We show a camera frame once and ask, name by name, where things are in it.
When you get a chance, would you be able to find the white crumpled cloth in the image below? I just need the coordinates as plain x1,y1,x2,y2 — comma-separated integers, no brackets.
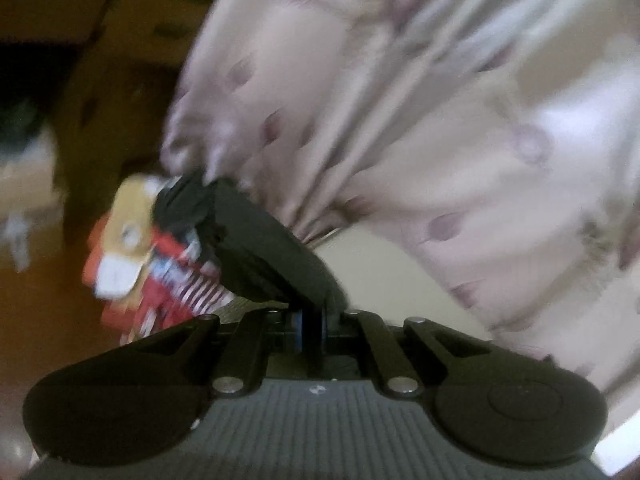
0,157,58,273

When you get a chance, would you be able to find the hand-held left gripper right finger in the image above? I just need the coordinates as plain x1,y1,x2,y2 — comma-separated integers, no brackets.
316,309,501,399

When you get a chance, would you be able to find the dark garment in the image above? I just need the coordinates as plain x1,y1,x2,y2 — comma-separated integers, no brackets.
150,174,351,312

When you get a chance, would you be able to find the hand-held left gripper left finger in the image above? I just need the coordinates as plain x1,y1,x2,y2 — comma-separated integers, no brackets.
122,309,307,395

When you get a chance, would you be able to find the pale floral curtain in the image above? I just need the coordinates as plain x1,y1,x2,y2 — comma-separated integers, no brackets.
161,0,640,411

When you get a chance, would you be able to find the brown wooden cabinet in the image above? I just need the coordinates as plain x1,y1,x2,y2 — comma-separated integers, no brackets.
52,0,213,246

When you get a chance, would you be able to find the cream bed mattress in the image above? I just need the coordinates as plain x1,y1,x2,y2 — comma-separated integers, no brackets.
312,227,493,343

